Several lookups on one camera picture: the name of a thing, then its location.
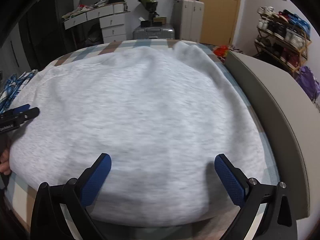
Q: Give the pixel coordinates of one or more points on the person's left hand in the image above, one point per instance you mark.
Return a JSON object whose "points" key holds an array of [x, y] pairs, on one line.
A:
{"points": [[4, 159]]}

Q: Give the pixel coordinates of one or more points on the red orange toy pile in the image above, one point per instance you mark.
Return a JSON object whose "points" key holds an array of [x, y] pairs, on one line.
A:
{"points": [[221, 52]]}

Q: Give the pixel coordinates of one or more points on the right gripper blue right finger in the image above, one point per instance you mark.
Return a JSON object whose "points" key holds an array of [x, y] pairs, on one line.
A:
{"points": [[233, 179]]}

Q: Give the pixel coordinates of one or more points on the purple plastic bag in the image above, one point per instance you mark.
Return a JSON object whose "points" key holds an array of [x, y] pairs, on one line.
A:
{"points": [[308, 82]]}

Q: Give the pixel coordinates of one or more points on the wooden shoe rack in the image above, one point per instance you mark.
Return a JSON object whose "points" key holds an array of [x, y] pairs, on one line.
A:
{"points": [[283, 38]]}

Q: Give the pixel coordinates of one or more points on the light grey hoodie sweatshirt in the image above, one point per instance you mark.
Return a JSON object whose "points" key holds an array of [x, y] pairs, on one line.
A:
{"points": [[135, 134]]}

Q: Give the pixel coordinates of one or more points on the beige padded bed headboard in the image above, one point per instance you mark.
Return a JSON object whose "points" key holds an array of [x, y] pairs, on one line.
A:
{"points": [[290, 121]]}

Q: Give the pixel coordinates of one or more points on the wooden door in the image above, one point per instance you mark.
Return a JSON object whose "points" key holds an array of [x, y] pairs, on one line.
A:
{"points": [[219, 21]]}

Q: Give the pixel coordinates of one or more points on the checkered bed sheet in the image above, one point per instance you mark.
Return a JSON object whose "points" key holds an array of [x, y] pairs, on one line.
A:
{"points": [[260, 139]]}

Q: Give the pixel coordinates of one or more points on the white drawer desk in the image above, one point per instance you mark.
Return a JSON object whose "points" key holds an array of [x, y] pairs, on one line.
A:
{"points": [[113, 21]]}

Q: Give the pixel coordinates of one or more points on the white tall suitcase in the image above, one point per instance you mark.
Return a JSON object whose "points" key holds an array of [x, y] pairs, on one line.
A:
{"points": [[187, 18]]}

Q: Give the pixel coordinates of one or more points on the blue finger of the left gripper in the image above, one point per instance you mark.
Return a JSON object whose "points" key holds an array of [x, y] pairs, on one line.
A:
{"points": [[29, 114], [20, 109]]}

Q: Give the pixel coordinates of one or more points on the blue white plaid shirt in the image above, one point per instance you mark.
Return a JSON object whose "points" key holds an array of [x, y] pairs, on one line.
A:
{"points": [[12, 87]]}

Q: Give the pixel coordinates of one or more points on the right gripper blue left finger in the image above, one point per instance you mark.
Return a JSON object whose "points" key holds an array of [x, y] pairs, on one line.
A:
{"points": [[92, 179]]}

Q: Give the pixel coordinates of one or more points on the silver hard-shell suitcase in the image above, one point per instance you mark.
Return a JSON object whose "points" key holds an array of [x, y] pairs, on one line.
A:
{"points": [[155, 32]]}

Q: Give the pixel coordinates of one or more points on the black wardrobe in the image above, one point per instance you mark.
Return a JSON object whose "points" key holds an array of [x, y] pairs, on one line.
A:
{"points": [[33, 33]]}

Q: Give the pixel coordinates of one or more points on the wrapped flower bouquet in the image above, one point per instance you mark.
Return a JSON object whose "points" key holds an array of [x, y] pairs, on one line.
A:
{"points": [[151, 7]]}

